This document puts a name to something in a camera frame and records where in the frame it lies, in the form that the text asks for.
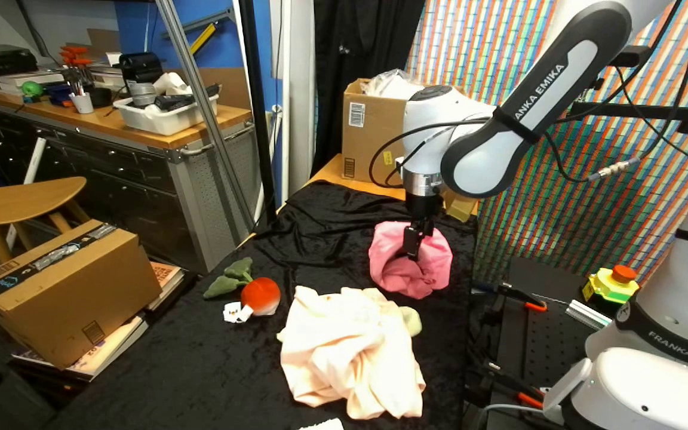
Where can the peach cream cloth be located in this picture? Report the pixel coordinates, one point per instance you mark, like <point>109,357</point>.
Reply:
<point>344,350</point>

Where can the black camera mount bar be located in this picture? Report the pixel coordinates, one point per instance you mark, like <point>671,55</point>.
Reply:
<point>656,114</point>

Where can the pink cloth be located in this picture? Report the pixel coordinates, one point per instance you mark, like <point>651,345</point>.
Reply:
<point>411,276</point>

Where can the green object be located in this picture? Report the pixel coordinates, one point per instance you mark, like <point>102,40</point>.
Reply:
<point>32,91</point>

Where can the grey metal pole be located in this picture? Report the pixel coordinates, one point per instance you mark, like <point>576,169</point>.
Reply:
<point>201,103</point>

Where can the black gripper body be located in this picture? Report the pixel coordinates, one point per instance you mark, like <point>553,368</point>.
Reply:
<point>424,206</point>

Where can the yellow red emergency stop button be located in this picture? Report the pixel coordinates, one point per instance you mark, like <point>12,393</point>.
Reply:
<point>609,284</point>

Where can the black vertical pole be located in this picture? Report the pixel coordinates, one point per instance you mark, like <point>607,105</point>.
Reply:
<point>258,95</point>

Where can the wooden stool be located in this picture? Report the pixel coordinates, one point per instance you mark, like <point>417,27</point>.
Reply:
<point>17,203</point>

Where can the silver metal bar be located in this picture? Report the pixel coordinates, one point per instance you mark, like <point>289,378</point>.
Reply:
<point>588,314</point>

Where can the black velvet tablecloth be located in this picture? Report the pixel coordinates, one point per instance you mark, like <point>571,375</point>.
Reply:
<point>184,372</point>

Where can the long cardboard box black tape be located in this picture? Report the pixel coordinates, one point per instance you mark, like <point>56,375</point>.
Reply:
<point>66,294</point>

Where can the labelled cardboard box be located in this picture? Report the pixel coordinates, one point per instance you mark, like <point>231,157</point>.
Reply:
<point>369,135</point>

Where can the black perforated breadboard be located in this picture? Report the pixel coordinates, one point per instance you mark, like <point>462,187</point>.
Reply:
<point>544,350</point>

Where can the black curtain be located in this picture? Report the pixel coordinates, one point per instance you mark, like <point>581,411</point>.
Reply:
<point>360,48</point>

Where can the red object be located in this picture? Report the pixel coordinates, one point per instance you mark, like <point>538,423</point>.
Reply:
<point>78,55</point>

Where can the moire patterned panel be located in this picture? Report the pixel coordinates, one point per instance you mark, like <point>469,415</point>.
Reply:
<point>584,216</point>

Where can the white cup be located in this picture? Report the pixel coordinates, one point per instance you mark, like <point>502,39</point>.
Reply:
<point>82,103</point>

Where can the grey cabinet wooden top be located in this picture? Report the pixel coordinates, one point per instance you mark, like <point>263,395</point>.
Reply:
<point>145,183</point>

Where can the white plastic bin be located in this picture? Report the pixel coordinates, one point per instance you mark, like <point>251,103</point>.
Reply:
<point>166,120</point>

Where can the black device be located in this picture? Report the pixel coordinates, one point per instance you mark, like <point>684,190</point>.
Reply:
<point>141,73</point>

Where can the red plush tomato toy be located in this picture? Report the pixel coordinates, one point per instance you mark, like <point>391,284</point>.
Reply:
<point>260,294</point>

